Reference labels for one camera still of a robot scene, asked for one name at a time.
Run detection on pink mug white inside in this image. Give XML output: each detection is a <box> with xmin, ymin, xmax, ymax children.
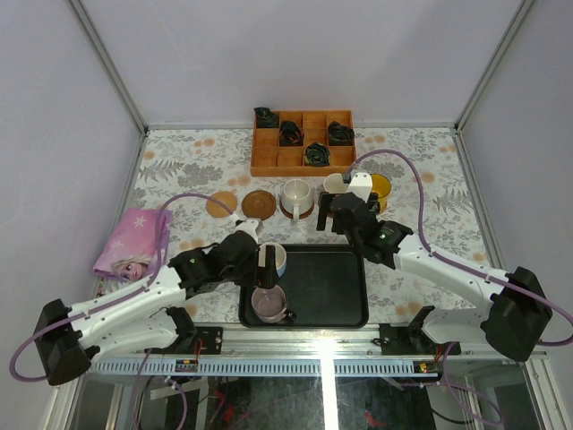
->
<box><xmin>323</xmin><ymin>173</ymin><xmax>348</xmax><ymax>194</ymax></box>

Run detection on brown wooden coaster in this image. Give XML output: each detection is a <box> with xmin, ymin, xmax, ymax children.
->
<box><xmin>279</xmin><ymin>200</ymin><xmax>314</xmax><ymax>220</ymax></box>
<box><xmin>319</xmin><ymin>193</ymin><xmax>334</xmax><ymax>219</ymax></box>
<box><xmin>242</xmin><ymin>189</ymin><xmax>277</xmax><ymax>220</ymax></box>

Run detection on yellow mug black outside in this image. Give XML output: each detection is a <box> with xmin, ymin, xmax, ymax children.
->
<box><xmin>371</xmin><ymin>174</ymin><xmax>391</xmax><ymax>202</ymax></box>

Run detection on blue mug white inside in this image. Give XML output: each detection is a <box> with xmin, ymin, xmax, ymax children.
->
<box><xmin>259</xmin><ymin>242</ymin><xmax>287</xmax><ymax>277</ymax></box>

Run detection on lilac mug black handle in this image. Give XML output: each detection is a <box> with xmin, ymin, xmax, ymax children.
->
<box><xmin>251</xmin><ymin>285</ymin><xmax>297</xmax><ymax>324</ymax></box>

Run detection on white speckled mug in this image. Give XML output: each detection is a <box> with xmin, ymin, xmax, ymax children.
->
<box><xmin>280</xmin><ymin>179</ymin><xmax>313</xmax><ymax>202</ymax></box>

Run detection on woven rattan coaster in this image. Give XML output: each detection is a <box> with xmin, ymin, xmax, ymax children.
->
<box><xmin>378</xmin><ymin>199</ymin><xmax>388</xmax><ymax>214</ymax></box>
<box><xmin>206</xmin><ymin>191</ymin><xmax>237</xmax><ymax>219</ymax></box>

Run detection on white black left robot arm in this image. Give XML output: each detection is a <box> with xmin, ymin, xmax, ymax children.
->
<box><xmin>34</xmin><ymin>231</ymin><xmax>284</xmax><ymax>386</ymax></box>

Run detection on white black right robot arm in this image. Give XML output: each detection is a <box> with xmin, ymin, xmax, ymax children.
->
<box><xmin>317</xmin><ymin>193</ymin><xmax>552</xmax><ymax>362</ymax></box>

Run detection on rolled green leaf cloth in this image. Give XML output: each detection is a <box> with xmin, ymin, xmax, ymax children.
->
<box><xmin>304</xmin><ymin>142</ymin><xmax>331</xmax><ymax>168</ymax></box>

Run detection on black plastic tray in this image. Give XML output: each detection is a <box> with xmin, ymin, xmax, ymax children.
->
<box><xmin>238</xmin><ymin>243</ymin><xmax>370</xmax><ymax>331</ymax></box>

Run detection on rolled dark cloth right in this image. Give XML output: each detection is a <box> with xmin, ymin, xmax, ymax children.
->
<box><xmin>327</xmin><ymin>121</ymin><xmax>355</xmax><ymax>146</ymax></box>

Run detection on orange wooden compartment box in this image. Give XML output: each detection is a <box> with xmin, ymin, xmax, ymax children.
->
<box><xmin>251</xmin><ymin>109</ymin><xmax>356</xmax><ymax>177</ymax></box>

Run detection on rolled dark cloth orange accents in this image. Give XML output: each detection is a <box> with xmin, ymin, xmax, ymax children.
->
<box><xmin>278</xmin><ymin>120</ymin><xmax>304</xmax><ymax>147</ymax></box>

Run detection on rolled dark cloth top-left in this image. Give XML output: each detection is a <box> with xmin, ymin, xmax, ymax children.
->
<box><xmin>253</xmin><ymin>107</ymin><xmax>280</xmax><ymax>129</ymax></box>

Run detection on purple princess print pouch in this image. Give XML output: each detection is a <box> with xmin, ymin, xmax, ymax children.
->
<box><xmin>93</xmin><ymin>208</ymin><xmax>172</xmax><ymax>282</ymax></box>

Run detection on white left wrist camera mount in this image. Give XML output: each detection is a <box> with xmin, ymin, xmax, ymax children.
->
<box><xmin>235</xmin><ymin>219</ymin><xmax>261</xmax><ymax>243</ymax></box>

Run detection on aluminium front frame rail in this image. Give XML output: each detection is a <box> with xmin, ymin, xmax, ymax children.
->
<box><xmin>66</xmin><ymin>322</ymin><xmax>550</xmax><ymax>377</ymax></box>

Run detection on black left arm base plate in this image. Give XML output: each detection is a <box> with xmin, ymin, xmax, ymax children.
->
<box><xmin>175</xmin><ymin>326</ymin><xmax>224</xmax><ymax>356</ymax></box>

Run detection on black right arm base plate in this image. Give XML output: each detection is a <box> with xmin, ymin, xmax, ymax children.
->
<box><xmin>371</xmin><ymin>323</ymin><xmax>448</xmax><ymax>356</ymax></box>

